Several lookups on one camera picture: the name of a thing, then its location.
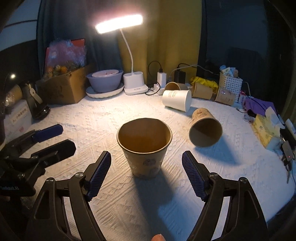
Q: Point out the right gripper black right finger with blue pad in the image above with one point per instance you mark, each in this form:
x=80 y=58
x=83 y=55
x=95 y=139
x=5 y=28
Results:
x=244 y=220

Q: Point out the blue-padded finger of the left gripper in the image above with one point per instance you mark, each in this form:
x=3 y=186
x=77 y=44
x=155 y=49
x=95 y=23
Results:
x=29 y=139

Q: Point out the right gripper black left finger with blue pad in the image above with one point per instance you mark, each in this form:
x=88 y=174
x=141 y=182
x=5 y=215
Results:
x=49 y=219

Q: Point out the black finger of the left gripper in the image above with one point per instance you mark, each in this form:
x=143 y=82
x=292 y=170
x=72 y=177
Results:
x=19 y=175

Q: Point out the brown paper cup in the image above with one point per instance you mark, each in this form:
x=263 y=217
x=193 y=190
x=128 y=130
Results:
x=206 y=130
x=201 y=91
x=175 y=86
x=144 y=142
x=225 y=96

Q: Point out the brown paper cup lying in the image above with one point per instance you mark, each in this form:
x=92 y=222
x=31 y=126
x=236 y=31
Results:
x=206 y=130

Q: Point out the white paper cup lying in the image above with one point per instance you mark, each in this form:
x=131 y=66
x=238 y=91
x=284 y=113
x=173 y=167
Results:
x=177 y=99

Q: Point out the white label box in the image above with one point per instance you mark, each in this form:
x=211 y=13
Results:
x=18 y=122

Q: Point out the cardboard box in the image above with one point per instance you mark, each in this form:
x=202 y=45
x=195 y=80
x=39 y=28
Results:
x=67 y=88

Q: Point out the black electronic device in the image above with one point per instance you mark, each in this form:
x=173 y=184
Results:
x=288 y=154

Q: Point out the thumb tip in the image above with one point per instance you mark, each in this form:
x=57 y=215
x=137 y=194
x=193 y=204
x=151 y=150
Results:
x=158 y=237

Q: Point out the yellow tissue pack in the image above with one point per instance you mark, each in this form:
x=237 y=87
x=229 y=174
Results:
x=268 y=128

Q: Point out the pink plastic bag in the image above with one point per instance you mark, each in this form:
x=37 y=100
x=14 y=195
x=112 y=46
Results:
x=64 y=56

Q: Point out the purple bowl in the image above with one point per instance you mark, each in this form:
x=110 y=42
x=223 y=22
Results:
x=105 y=80

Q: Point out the purple cloth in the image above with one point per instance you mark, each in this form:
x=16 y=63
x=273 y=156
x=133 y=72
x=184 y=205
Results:
x=254 y=106

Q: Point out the white perforated basket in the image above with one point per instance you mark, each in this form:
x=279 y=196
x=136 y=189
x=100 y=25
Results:
x=232 y=84

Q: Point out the yellow plastic bag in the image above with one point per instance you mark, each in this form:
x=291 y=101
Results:
x=208 y=83

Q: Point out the white charger plug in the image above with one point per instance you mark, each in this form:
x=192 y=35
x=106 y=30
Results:
x=161 y=79

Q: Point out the black power adapter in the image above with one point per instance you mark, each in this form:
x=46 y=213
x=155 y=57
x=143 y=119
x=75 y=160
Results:
x=179 y=76

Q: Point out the yellow curtain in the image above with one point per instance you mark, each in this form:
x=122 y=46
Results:
x=169 y=35

